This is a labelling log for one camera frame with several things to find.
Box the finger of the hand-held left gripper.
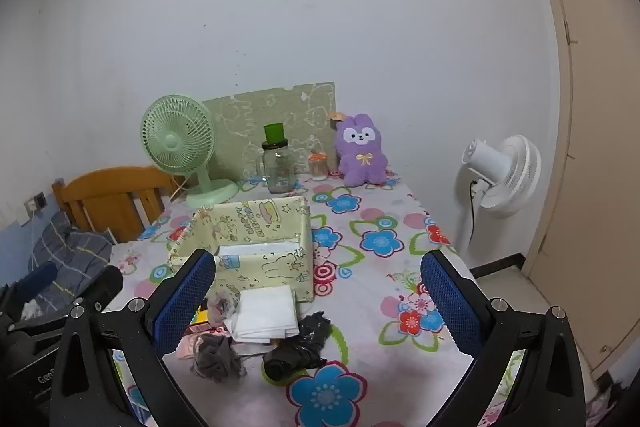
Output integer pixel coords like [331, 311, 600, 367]
[70, 264, 124, 314]
[10, 261, 59, 305]

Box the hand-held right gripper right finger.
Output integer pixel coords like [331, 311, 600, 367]
[420, 249, 586, 427]

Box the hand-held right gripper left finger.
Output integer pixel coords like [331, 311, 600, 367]
[50, 249, 216, 427]

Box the yellow cartoon tissue pack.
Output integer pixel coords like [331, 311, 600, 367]
[192, 304, 212, 334]

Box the clear plastic bottle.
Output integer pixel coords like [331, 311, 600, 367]
[206, 291, 244, 329]

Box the pink cat print packet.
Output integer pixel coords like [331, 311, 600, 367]
[175, 326, 232, 359]

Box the grey cloth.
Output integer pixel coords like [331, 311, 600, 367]
[192, 334, 247, 380]

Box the white cloth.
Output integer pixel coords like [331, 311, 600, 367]
[224, 284, 301, 344]

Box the yellow cartoon print storage box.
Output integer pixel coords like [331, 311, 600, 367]
[167, 195, 316, 304]

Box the black bag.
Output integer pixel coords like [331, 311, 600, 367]
[262, 312, 334, 381]

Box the grey plaid blanket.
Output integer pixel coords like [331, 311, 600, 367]
[31, 211, 115, 308]

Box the white standing fan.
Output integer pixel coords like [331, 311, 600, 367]
[452, 135, 542, 269]

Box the green desk fan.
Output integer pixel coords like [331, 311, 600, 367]
[140, 95, 240, 209]

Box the glass jar with green lid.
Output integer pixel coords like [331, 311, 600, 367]
[255, 123, 297, 194]

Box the purple plush rabbit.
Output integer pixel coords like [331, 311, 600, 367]
[329, 111, 390, 188]

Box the small jar with orange lid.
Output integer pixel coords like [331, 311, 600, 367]
[308, 150, 328, 181]

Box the green printed cardboard panel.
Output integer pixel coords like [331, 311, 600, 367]
[201, 82, 337, 182]

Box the beige wooden door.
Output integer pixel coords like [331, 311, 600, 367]
[517, 0, 640, 380]

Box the white fan power cable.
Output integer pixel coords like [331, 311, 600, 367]
[169, 174, 192, 204]

